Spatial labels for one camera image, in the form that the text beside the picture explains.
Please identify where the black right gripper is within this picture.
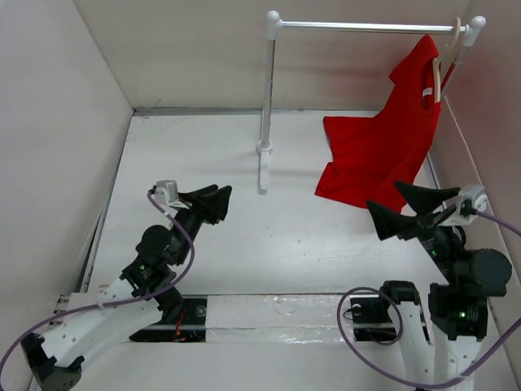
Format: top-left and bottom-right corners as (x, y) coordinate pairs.
(367, 177), (465, 282)

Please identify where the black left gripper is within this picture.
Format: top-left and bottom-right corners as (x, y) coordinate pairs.
(169, 184), (230, 266)

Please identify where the red t shirt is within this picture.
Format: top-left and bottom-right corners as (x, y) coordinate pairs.
(315, 35), (441, 212)

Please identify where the wooden clothes hanger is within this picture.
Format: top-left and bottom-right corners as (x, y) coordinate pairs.
(432, 17), (462, 103)

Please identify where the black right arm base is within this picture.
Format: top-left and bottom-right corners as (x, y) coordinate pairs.
(343, 293), (396, 345)

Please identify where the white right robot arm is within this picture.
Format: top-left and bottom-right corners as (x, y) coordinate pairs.
(368, 182), (512, 349)

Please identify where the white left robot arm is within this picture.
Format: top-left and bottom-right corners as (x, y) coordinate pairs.
(20, 180), (232, 390)

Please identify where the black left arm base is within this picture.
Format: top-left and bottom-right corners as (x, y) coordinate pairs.
(129, 296), (208, 343)

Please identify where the white clothes rack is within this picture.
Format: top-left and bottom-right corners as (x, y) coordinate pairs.
(256, 11), (487, 195)

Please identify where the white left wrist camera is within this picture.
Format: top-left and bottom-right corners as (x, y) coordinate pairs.
(151, 180), (183, 208)

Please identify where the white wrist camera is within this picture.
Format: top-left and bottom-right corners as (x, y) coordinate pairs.
(151, 180), (183, 208)
(441, 184), (488, 226)

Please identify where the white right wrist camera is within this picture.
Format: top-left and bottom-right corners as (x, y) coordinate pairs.
(441, 184), (488, 226)

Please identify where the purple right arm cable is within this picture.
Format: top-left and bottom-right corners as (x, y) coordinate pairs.
(337, 207), (521, 388)

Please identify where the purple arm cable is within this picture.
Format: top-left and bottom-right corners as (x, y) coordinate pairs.
(337, 207), (521, 388)
(0, 189), (196, 380)

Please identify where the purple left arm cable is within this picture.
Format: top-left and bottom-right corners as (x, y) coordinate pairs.
(0, 189), (196, 380)

